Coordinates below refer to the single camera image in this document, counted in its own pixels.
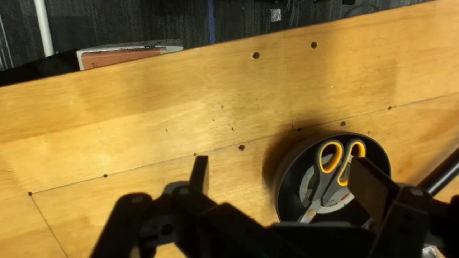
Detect flat white-edged brown box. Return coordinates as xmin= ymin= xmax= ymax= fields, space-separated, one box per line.
xmin=75 ymin=39 xmax=185 ymax=72

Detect black bowl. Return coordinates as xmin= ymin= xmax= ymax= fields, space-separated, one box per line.
xmin=271 ymin=132 xmax=393 ymax=227

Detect white pole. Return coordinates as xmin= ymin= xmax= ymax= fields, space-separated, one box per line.
xmin=32 ymin=0 xmax=56 ymax=58

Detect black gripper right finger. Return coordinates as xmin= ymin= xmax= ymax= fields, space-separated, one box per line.
xmin=347 ymin=157 xmax=402 ymax=228

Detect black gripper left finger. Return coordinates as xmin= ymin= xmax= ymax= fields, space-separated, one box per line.
xmin=187 ymin=154 xmax=211 ymax=198

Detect black metal rod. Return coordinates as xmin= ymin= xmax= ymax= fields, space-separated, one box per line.
xmin=418 ymin=146 xmax=459 ymax=198

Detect blue vertical strip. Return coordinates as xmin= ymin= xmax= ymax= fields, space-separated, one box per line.
xmin=205 ymin=0 xmax=218 ymax=46

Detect grey and yellow scissors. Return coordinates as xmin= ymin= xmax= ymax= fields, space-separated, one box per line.
xmin=297 ymin=138 xmax=369 ymax=225

